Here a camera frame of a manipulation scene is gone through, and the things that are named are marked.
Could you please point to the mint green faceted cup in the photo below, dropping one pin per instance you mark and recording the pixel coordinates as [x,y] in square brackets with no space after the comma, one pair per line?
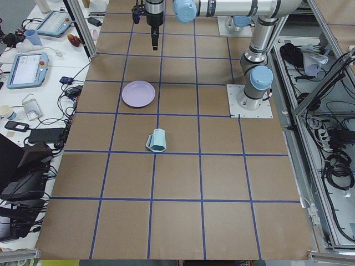
[156,141]

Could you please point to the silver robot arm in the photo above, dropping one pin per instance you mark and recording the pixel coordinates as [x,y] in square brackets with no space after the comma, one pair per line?
[258,76]

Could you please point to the blue teach pendant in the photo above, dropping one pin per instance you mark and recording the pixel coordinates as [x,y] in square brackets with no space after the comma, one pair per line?
[54,24]
[28,71]

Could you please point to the small blue black device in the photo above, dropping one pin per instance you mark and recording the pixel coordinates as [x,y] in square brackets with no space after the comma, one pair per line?
[66,80]

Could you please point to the aluminium frame post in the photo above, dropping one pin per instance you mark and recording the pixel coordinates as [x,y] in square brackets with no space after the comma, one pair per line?
[77,16]

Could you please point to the brown paper table mat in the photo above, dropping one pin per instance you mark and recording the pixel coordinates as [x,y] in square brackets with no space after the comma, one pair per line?
[223,188]

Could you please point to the lilac round plate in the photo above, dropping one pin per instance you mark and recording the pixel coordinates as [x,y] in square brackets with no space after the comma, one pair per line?
[138,94]

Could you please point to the light blue plastic cup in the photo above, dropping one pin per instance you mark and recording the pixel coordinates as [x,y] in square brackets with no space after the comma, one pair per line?
[33,37]

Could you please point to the blue teach pendant near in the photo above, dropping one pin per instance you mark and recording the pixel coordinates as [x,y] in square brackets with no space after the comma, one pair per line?
[28,71]

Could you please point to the paper coffee cup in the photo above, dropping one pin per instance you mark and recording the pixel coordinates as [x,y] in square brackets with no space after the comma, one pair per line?
[6,112]

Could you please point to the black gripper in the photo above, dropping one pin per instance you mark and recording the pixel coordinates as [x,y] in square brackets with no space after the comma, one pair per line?
[154,19]

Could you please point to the pink plastic cup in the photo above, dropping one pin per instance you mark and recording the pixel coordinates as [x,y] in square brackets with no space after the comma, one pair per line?
[94,34]

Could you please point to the red and gold toy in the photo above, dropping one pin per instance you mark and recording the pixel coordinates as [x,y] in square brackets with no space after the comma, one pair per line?
[74,40]

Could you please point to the blue teach pendant far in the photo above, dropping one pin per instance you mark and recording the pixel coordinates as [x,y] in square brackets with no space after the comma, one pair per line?
[54,24]

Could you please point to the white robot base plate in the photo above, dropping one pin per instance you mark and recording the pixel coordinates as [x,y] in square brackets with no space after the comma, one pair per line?
[241,106]

